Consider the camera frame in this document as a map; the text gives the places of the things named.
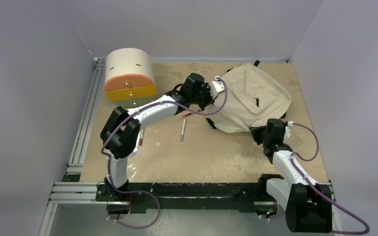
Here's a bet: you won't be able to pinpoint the beige canvas student backpack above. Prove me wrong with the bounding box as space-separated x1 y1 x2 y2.
205 64 292 134

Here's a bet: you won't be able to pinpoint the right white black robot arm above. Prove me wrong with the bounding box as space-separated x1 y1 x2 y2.
250 118 333 233

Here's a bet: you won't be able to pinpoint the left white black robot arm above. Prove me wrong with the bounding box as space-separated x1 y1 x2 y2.
100 73 227 201

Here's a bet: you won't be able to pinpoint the blister pack with blue scissors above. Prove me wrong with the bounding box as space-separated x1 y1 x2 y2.
130 145 139 156

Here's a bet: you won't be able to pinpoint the purple grey marker pen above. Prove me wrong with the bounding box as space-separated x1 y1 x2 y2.
180 118 187 142

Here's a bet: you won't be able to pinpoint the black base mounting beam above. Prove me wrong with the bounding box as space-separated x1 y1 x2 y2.
95 181 277 214

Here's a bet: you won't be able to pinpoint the dark red marker pen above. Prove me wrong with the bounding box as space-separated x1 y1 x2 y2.
139 129 145 146

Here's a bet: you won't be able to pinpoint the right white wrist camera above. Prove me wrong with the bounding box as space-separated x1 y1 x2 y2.
284 121 294 139

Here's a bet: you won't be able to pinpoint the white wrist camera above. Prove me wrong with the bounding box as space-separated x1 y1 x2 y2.
284 121 294 139
208 76 226 100

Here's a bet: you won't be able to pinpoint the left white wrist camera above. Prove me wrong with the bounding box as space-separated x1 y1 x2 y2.
208 76 226 100

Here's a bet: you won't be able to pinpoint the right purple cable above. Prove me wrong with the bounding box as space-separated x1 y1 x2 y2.
260 122 371 235

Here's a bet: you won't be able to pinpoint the aluminium frame rails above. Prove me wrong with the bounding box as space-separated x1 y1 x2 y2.
39 58 345 236

